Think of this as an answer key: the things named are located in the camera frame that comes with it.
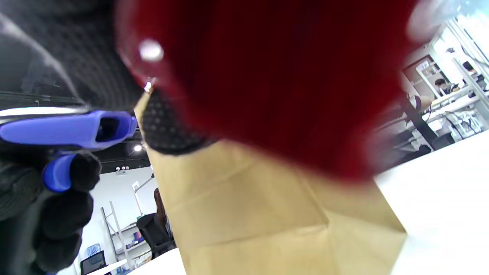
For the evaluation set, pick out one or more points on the black office chair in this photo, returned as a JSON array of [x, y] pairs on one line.
[[153, 233]]

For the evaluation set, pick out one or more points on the red instant coffee powder package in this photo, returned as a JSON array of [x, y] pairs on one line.
[[267, 76]]

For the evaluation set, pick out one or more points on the black monitor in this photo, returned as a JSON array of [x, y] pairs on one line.
[[93, 263]]

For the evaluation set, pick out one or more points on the person's left hand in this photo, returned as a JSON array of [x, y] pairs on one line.
[[57, 221]]

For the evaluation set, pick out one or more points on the person's right hand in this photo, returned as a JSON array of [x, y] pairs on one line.
[[99, 57]]

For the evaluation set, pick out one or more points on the brown paper bag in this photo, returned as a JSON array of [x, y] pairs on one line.
[[248, 214]]

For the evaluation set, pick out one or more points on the black barcode scanner blue trim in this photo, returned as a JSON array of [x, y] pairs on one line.
[[57, 130]]

